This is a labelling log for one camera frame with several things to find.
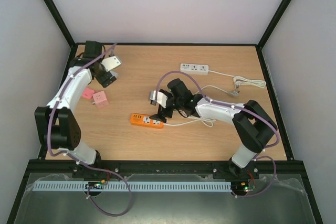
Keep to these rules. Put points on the pink plug adapter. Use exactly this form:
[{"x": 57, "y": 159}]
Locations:
[{"x": 88, "y": 93}]

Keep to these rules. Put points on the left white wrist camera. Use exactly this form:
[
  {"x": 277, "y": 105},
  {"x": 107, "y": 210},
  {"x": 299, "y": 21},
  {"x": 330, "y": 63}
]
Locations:
[{"x": 111, "y": 63}]

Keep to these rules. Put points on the black aluminium frame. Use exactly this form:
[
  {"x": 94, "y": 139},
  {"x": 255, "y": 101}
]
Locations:
[{"x": 289, "y": 166}]

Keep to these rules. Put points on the white slotted cable duct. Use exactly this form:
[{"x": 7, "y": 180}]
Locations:
[{"x": 223, "y": 187}]

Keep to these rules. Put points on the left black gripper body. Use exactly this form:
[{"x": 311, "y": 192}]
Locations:
[{"x": 102, "y": 79}]

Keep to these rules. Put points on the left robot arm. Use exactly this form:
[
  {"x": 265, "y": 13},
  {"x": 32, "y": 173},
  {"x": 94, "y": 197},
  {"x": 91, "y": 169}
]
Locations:
[{"x": 57, "y": 127}]

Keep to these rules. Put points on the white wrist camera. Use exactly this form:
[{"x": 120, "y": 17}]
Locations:
[
  {"x": 111, "y": 63},
  {"x": 158, "y": 97}
]

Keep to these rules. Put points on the pink cube socket adapter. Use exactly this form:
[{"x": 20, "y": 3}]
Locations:
[{"x": 99, "y": 99}]

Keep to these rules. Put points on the white usb charger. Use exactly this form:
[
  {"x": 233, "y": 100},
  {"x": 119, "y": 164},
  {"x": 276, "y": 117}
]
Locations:
[{"x": 114, "y": 73}]

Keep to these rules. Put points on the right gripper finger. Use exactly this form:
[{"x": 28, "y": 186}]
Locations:
[
  {"x": 159, "y": 117},
  {"x": 167, "y": 112}
]

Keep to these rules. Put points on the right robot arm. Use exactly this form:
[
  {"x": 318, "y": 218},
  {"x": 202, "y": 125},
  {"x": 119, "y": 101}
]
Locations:
[{"x": 254, "y": 126}]

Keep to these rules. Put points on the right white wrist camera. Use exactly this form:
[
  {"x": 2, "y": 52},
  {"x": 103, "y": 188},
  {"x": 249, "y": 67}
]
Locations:
[{"x": 158, "y": 97}]

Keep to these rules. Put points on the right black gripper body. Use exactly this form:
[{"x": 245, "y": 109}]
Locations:
[{"x": 165, "y": 109}]

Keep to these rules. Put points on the white power strip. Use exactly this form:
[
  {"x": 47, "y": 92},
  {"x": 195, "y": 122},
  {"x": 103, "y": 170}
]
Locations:
[{"x": 191, "y": 68}]

